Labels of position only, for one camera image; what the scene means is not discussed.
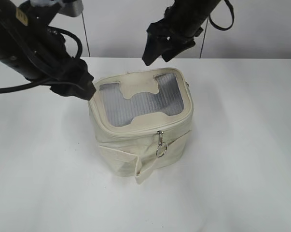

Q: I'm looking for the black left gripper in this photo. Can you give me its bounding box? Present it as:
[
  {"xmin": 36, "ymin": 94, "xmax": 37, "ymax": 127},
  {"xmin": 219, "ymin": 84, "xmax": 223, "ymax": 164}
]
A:
[{"xmin": 43, "ymin": 26, "xmax": 96, "ymax": 101}]

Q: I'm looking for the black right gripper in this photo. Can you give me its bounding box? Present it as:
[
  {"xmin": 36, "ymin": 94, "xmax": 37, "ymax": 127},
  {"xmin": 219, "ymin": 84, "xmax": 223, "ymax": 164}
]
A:
[{"xmin": 142, "ymin": 7, "xmax": 203, "ymax": 66}]

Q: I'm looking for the cream insulated lunch bag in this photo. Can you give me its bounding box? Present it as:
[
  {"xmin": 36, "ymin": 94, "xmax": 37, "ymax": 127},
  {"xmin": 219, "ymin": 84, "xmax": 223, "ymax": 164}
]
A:
[{"xmin": 88, "ymin": 68, "xmax": 194, "ymax": 184}]

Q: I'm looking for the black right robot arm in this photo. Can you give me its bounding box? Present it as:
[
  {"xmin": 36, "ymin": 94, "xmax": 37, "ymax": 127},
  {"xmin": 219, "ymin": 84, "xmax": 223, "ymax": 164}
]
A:
[{"xmin": 142, "ymin": 0, "xmax": 219, "ymax": 66}]

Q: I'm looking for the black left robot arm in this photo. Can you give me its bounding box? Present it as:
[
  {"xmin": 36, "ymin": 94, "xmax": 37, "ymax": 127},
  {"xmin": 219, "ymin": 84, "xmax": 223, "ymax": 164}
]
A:
[{"xmin": 0, "ymin": 0, "xmax": 96, "ymax": 101}]

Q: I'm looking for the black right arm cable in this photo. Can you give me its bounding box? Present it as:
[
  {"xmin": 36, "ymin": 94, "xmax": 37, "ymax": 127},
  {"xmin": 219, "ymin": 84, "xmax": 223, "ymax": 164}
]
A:
[{"xmin": 209, "ymin": 0, "xmax": 236, "ymax": 31}]

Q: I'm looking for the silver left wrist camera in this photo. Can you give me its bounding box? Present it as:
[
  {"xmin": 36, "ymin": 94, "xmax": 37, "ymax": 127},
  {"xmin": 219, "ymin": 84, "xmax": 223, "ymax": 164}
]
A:
[{"xmin": 30, "ymin": 0, "xmax": 84, "ymax": 17}]

